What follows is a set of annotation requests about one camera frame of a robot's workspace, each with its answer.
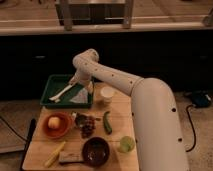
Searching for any green plastic tray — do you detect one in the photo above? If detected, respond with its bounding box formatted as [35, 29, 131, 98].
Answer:
[40, 74, 93, 109]

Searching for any small metal cup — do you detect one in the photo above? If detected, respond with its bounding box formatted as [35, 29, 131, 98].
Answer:
[74, 114, 87, 128]

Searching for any dark brown bowl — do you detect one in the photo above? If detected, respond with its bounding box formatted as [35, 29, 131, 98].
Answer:
[82, 137, 110, 167]

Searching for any green cup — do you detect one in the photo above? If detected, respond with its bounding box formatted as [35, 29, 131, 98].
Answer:
[119, 136, 135, 153]

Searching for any orange bowl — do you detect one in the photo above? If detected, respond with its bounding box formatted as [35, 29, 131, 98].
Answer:
[42, 113, 73, 139]

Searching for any yellow banana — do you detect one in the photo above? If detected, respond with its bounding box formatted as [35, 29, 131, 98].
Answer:
[44, 141, 66, 168]

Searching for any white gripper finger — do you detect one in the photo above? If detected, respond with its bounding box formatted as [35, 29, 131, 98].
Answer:
[86, 81, 94, 94]
[68, 76, 77, 85]

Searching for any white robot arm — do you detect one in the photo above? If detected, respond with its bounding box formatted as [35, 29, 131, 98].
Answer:
[72, 49, 190, 171]

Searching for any dark device on floor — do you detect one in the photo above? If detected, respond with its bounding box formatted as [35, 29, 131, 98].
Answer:
[188, 92, 212, 108]

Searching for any white paper cup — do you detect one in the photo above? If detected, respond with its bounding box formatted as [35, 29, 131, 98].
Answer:
[100, 86, 115, 105]

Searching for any black cable on floor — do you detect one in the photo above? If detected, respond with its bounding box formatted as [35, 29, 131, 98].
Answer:
[185, 103, 198, 153]

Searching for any grey towel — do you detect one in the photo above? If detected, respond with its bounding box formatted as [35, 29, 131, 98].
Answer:
[70, 88, 88, 103]

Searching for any yellow lemon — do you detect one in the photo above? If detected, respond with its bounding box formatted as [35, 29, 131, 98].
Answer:
[48, 117, 60, 129]

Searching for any bunch of dark grapes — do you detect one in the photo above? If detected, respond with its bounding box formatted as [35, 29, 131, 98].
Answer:
[81, 116, 95, 138]

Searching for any grey sponge block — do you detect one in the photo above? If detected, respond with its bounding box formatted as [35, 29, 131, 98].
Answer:
[59, 151, 83, 164]

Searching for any green cucumber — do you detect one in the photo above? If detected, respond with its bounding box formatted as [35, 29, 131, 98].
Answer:
[103, 111, 112, 135]

